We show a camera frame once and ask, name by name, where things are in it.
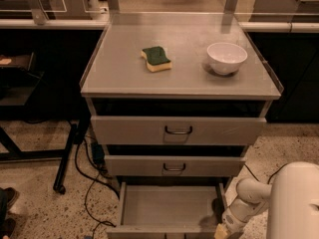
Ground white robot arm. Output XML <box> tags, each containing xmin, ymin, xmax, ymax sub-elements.
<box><xmin>214</xmin><ymin>161</ymin><xmax>319</xmax><ymax>239</ymax></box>

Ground white ceramic bowl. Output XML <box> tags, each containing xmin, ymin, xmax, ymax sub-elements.
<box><xmin>206</xmin><ymin>42</ymin><xmax>248</xmax><ymax>75</ymax></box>

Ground black power adapter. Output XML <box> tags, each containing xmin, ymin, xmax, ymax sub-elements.
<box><xmin>91</xmin><ymin>142</ymin><xmax>105</xmax><ymax>165</ymax></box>

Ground black floor cable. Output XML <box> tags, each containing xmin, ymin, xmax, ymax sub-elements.
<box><xmin>74</xmin><ymin>134</ymin><xmax>122</xmax><ymax>239</ymax></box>
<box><xmin>244</xmin><ymin>162</ymin><xmax>290</xmax><ymax>185</ymax></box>

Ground white horizontal rail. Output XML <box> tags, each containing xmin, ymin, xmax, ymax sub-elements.
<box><xmin>0</xmin><ymin>19</ymin><xmax>319</xmax><ymax>33</ymax></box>

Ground grey middle drawer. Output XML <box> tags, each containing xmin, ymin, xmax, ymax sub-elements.
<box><xmin>106</xmin><ymin>155</ymin><xmax>245</xmax><ymax>177</ymax></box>

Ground grey top drawer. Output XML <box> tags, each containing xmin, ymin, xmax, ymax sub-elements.
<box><xmin>91</xmin><ymin>116</ymin><xmax>266</xmax><ymax>145</ymax></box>

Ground black floor cable left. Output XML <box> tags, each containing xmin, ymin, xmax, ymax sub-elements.
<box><xmin>74</xmin><ymin>134</ymin><xmax>122</xmax><ymax>239</ymax></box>

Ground green and yellow sponge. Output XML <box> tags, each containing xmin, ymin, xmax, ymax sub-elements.
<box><xmin>141</xmin><ymin>46</ymin><xmax>172</xmax><ymax>73</ymax></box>

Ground black metal table frame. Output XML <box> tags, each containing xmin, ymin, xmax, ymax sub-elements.
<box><xmin>0</xmin><ymin>54</ymin><xmax>77</xmax><ymax>194</ymax></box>

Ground grey metal drawer cabinet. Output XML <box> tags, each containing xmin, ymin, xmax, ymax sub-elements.
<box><xmin>79</xmin><ymin>0</ymin><xmax>285</xmax><ymax>191</ymax></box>

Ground grey bottom drawer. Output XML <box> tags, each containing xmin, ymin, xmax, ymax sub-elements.
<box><xmin>108</xmin><ymin>183</ymin><xmax>226</xmax><ymax>239</ymax></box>

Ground grey drawer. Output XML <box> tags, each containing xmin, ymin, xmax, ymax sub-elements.
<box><xmin>91</xmin><ymin>116</ymin><xmax>266</xmax><ymax>145</ymax></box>
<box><xmin>108</xmin><ymin>183</ymin><xmax>226</xmax><ymax>239</ymax></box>
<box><xmin>106</xmin><ymin>155</ymin><xmax>245</xmax><ymax>177</ymax></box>

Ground black floor cable right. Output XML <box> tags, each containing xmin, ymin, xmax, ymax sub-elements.
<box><xmin>244</xmin><ymin>162</ymin><xmax>290</xmax><ymax>185</ymax></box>

